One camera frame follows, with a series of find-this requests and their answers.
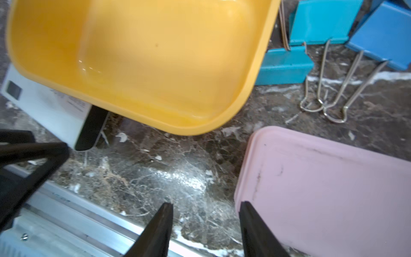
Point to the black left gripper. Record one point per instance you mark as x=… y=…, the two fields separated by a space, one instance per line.
x=18 y=185

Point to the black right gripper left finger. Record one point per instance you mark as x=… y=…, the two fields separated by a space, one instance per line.
x=155 y=238

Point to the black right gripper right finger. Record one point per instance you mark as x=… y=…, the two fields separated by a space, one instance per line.
x=258 y=240

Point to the teal binder clip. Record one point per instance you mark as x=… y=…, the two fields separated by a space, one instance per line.
x=281 y=66
x=321 y=22

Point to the yellow plastic storage box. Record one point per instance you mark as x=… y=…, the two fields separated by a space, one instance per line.
x=183 y=67

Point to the blue binder clip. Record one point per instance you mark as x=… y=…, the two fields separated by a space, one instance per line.
x=384 y=36

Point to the pink plastic box lid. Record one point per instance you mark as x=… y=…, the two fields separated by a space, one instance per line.
x=325 y=198

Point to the white power charger block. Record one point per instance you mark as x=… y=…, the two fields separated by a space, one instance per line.
x=71 y=120

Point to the aluminium front rail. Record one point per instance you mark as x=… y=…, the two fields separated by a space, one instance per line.
x=56 y=222

